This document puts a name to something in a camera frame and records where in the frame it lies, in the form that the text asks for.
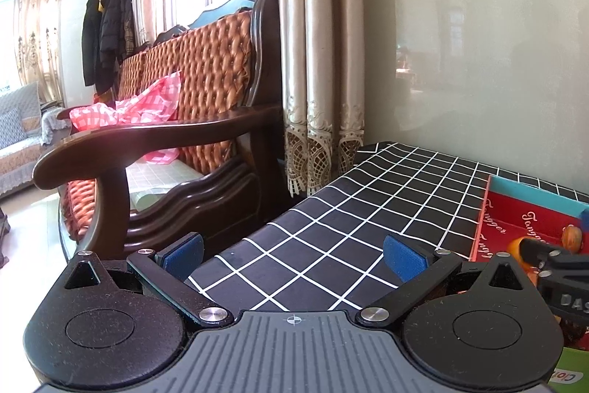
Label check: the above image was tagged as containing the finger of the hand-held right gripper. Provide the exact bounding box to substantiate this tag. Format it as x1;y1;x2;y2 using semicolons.
520;238;589;271

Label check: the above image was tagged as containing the black coat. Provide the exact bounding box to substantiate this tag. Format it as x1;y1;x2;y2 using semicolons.
82;0;135;98

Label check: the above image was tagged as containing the pink checked cloth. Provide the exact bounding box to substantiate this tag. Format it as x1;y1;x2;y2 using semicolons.
69;71;185;166

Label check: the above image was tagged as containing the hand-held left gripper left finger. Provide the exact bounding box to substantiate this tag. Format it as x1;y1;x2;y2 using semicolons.
64;234;233;326

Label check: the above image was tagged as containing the round brown fruit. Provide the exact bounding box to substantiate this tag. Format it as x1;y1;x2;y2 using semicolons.
561;225;583;247

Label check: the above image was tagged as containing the beige lace curtain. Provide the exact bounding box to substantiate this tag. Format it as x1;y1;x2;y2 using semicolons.
274;0;367;199

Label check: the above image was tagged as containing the pale green checked seat mat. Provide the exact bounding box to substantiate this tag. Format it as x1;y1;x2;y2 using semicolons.
124;157;204;213

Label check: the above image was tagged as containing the black white checked tablecloth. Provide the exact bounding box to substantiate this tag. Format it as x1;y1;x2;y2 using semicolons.
181;141;589;313

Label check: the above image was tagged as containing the orange tangerine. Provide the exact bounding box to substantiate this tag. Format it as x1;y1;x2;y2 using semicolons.
506;238;535;267

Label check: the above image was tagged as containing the red cardboard box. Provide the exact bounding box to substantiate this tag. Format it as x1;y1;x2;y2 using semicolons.
468;174;589;393

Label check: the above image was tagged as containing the wooden sofa with orange cushion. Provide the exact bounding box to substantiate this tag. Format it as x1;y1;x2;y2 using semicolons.
33;0;285;261

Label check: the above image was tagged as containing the white cabinet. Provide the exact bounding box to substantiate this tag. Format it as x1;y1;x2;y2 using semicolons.
58;0;102;109

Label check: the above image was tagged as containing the grey covered sofa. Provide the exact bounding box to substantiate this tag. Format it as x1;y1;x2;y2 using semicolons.
0;81;71;197

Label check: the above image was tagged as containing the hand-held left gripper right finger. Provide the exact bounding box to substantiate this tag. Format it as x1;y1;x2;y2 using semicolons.
356;235;530;326

